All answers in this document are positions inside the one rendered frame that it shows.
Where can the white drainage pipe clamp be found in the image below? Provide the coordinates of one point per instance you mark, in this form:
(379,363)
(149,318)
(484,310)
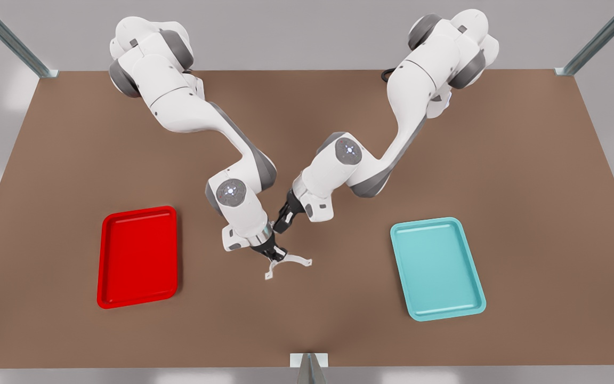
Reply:
(287,262)

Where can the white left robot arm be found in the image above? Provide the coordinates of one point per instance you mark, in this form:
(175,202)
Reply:
(419,80)

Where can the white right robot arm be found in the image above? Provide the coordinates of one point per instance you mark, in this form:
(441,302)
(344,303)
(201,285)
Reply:
(179,106)

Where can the red rectangular tray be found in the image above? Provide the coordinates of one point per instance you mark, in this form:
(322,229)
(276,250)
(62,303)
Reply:
(137,258)

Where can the teal rectangular tray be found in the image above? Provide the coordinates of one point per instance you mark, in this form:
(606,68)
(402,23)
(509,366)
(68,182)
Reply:
(437,269)

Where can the silver frame post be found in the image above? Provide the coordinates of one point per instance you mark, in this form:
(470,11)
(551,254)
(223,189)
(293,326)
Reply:
(309,367)
(11,40)
(600,38)

